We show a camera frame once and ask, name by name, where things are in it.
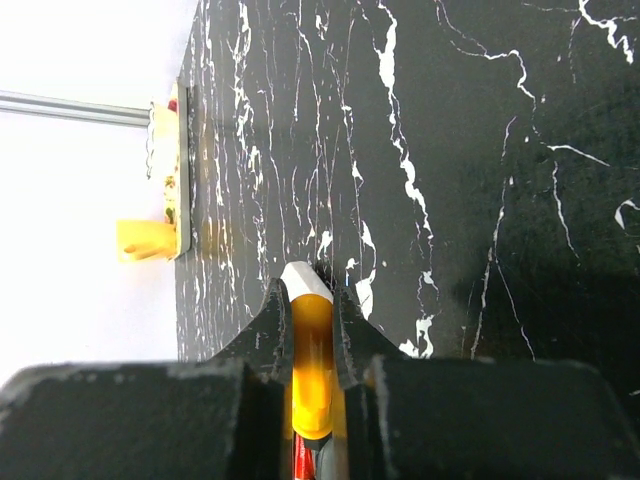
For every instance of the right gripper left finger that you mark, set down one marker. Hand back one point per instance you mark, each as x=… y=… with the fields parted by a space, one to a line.
x=228 y=417

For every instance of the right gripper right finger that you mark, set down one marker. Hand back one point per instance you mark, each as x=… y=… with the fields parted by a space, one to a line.
x=400 y=417

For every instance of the yellow mug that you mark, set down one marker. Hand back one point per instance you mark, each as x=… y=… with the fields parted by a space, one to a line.
x=145 y=240

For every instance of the floral pink yellow tray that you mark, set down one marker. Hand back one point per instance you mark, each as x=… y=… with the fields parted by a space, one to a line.
x=177 y=178

